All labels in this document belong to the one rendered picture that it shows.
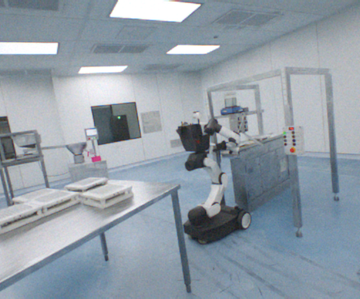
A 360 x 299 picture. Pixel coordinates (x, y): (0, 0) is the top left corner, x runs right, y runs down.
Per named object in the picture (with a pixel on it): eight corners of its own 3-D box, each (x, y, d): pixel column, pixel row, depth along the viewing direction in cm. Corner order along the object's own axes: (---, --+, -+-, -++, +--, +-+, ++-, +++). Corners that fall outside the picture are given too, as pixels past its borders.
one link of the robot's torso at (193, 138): (199, 155, 237) (194, 119, 233) (177, 154, 263) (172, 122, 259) (218, 149, 255) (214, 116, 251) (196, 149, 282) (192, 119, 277)
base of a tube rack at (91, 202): (103, 208, 146) (102, 205, 146) (83, 203, 162) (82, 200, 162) (134, 195, 164) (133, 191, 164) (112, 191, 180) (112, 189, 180)
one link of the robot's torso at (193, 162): (192, 171, 246) (190, 155, 244) (184, 171, 256) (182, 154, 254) (211, 165, 263) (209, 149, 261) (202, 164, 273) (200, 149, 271)
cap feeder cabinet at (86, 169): (78, 209, 419) (70, 167, 410) (75, 201, 469) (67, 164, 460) (113, 198, 449) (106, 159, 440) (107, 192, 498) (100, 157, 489)
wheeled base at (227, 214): (211, 248, 235) (207, 216, 231) (177, 233, 275) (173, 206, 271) (248, 223, 275) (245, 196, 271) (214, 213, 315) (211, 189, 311)
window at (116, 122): (98, 145, 706) (90, 106, 692) (98, 145, 707) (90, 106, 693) (141, 137, 771) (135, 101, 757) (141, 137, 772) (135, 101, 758)
